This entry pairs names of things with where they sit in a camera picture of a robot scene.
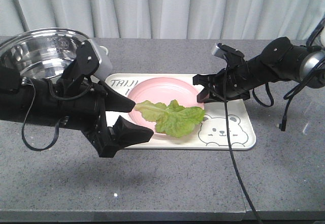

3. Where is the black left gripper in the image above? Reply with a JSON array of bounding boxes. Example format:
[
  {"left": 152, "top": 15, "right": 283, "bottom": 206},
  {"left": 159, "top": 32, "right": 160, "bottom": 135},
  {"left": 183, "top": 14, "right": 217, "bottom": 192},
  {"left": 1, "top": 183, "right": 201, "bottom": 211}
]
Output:
[{"left": 48, "top": 63, "right": 154, "bottom": 157}]

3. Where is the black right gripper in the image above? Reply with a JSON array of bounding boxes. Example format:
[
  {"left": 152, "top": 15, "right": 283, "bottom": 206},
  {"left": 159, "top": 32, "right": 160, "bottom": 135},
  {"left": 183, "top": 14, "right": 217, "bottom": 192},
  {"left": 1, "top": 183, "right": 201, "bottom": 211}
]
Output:
[{"left": 192, "top": 61, "right": 252, "bottom": 103}]

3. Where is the cream bear serving tray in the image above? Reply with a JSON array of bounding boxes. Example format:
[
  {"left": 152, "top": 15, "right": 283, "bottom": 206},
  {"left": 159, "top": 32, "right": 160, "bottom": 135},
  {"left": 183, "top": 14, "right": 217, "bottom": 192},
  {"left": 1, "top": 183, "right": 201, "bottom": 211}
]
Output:
[{"left": 106, "top": 73, "right": 256, "bottom": 150}]

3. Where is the green lettuce leaf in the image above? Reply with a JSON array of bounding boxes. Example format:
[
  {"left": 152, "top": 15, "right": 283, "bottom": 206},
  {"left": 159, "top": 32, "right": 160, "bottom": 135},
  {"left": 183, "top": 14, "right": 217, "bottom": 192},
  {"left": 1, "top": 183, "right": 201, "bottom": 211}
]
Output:
[{"left": 134, "top": 100, "right": 205, "bottom": 138}]

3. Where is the pink round plate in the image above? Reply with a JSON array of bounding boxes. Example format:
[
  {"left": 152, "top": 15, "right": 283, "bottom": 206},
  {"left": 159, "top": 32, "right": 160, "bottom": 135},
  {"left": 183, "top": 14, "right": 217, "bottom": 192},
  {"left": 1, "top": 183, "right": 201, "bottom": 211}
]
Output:
[{"left": 128, "top": 77, "right": 204, "bottom": 141}]

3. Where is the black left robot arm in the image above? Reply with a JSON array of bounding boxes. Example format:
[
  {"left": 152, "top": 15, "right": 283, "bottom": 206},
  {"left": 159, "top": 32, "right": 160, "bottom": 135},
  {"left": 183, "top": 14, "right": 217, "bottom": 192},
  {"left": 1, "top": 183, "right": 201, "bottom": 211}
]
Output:
[{"left": 1, "top": 67, "right": 153, "bottom": 157}]

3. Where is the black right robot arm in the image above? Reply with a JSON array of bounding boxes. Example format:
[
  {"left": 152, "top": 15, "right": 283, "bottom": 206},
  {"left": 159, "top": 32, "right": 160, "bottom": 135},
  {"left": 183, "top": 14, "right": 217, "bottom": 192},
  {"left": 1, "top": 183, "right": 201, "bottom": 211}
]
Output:
[{"left": 192, "top": 37, "right": 324, "bottom": 103}]

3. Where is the white pleated curtain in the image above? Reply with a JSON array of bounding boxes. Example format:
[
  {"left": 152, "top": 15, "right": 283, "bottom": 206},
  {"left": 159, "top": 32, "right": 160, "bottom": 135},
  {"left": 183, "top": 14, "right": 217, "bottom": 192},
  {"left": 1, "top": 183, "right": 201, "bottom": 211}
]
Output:
[{"left": 1, "top": 0, "right": 324, "bottom": 40}]

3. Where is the light green electric cooking pot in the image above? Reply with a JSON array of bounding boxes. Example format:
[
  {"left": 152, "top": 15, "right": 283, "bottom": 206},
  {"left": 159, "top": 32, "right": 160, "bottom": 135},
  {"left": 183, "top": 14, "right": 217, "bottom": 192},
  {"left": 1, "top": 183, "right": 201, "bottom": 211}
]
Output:
[{"left": 1, "top": 27, "right": 113, "bottom": 81}]

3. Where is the white rice cooker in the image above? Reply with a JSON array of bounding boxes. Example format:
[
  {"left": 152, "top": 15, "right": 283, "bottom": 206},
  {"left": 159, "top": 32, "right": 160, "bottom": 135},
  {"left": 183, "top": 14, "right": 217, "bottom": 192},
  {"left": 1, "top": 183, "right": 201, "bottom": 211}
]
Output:
[{"left": 313, "top": 17, "right": 325, "bottom": 48}]

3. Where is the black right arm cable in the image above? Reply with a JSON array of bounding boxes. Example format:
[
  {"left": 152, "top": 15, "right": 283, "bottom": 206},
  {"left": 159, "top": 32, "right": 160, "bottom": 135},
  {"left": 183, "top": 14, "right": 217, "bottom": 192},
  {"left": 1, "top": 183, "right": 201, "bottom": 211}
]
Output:
[{"left": 222, "top": 53, "right": 263, "bottom": 224}]

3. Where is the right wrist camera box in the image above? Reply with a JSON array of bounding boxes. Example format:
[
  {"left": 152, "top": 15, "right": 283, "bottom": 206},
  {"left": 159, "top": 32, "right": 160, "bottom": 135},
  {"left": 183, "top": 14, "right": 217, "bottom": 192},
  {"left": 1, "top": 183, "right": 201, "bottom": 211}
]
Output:
[{"left": 211, "top": 43, "right": 244, "bottom": 59}]

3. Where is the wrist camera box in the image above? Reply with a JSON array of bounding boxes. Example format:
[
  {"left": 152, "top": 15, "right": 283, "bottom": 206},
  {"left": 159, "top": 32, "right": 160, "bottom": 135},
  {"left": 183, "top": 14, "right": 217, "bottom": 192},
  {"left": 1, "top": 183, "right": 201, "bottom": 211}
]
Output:
[
  {"left": 72, "top": 39, "right": 113, "bottom": 81},
  {"left": 211, "top": 43, "right": 244, "bottom": 59}
]

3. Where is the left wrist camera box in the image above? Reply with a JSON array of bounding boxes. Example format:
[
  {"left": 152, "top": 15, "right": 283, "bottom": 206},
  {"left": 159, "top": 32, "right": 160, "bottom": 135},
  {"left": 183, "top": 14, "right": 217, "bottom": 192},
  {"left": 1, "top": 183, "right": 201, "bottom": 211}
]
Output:
[{"left": 72, "top": 39, "right": 113, "bottom": 81}]

